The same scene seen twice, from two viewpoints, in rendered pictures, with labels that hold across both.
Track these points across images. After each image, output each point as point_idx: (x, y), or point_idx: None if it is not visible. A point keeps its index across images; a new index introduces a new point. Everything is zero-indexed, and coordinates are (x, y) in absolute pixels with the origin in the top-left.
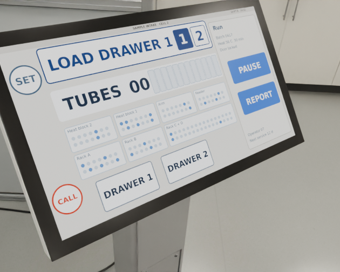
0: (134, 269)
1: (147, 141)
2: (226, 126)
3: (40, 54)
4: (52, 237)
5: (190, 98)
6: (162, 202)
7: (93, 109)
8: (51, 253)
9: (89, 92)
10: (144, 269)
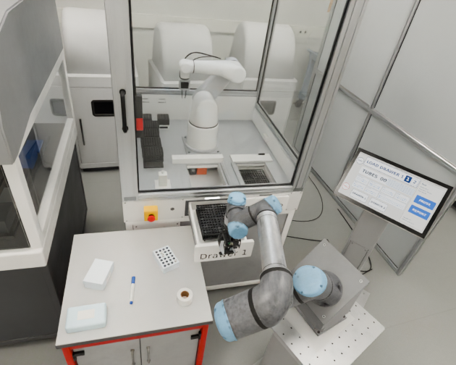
0: (349, 237)
1: (372, 191)
2: (398, 208)
3: (368, 158)
4: (336, 189)
5: (394, 193)
6: (362, 206)
7: (367, 175)
8: (334, 191)
9: (370, 171)
10: (352, 240)
